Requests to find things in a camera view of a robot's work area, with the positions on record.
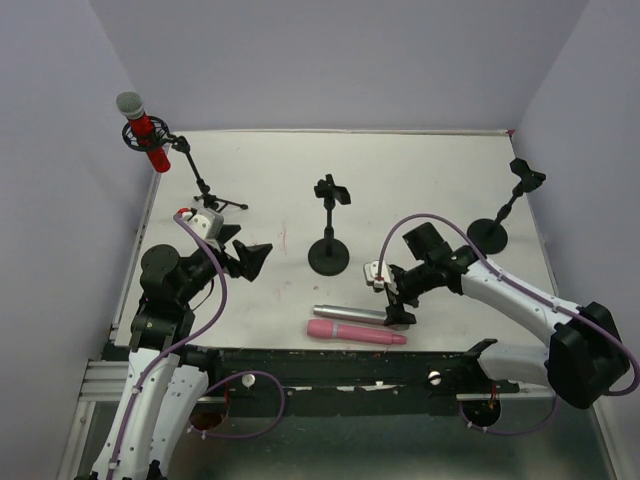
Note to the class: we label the red glitter microphone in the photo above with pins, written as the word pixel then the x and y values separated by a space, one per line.
pixel 142 129

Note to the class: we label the silver microphone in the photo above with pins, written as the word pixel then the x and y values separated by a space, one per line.
pixel 350 314

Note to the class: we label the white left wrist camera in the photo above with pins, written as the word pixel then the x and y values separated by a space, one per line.
pixel 203 225

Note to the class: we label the black round-base mic stand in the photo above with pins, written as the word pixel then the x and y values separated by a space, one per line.
pixel 489 235
pixel 329 256

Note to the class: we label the aluminium frame rail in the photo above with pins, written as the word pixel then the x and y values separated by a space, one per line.
pixel 104 381

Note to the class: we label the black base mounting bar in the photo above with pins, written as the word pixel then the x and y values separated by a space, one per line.
pixel 306 383

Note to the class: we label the pink microphone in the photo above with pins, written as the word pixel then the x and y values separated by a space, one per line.
pixel 326 329

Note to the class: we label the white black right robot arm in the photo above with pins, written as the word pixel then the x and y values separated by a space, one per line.
pixel 454 323

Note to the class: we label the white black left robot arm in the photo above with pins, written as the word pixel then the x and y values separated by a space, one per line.
pixel 155 340

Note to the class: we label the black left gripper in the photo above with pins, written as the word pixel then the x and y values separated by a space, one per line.
pixel 233 258

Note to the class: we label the black tripod shock-mount stand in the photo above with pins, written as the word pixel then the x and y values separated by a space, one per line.
pixel 180 144

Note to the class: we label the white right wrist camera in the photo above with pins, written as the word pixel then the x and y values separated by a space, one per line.
pixel 377 275

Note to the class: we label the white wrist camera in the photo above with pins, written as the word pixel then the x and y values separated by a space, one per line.
pixel 203 225
pixel 377 275

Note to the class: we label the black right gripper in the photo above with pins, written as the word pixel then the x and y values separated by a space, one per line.
pixel 398 295

